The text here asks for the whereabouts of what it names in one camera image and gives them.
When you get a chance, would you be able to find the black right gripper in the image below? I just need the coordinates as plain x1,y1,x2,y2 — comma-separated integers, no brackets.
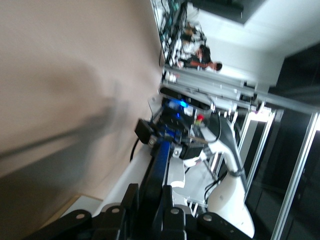
134,97,205,161

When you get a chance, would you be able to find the black monitor screen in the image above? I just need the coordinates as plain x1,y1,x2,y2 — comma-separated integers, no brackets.
186,0,266,26

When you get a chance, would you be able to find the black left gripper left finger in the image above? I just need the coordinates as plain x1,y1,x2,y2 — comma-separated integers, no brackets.
24,183,140,240

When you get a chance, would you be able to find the brown table cover sheet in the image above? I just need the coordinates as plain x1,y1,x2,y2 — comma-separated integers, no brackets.
0,0,166,240

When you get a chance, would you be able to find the person in orange top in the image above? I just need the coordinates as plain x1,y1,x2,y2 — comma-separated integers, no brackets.
177,44,224,74

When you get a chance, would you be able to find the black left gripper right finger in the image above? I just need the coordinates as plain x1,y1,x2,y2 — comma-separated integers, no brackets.
151,185,251,240

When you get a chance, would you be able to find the aluminium frame post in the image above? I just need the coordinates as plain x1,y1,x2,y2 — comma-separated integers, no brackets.
161,69,320,114

